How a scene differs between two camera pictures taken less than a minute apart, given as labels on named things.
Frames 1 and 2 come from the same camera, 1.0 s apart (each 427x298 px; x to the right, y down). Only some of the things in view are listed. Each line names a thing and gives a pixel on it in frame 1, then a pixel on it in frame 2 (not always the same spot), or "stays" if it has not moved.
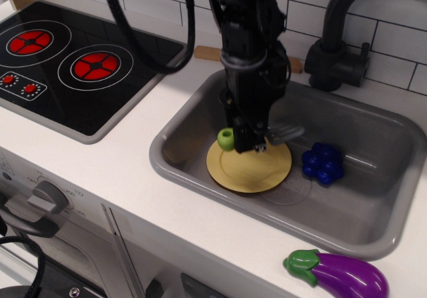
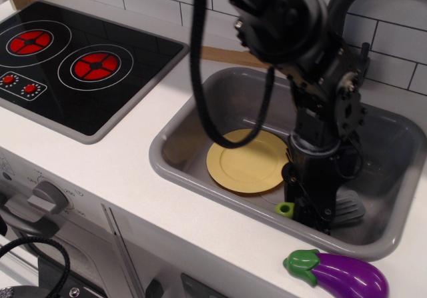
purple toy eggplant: [338, 276] stays
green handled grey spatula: [275, 135] → [348, 206]
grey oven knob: [48, 196] stays
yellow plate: [249, 171] stays
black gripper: [255, 80] → [315, 167]
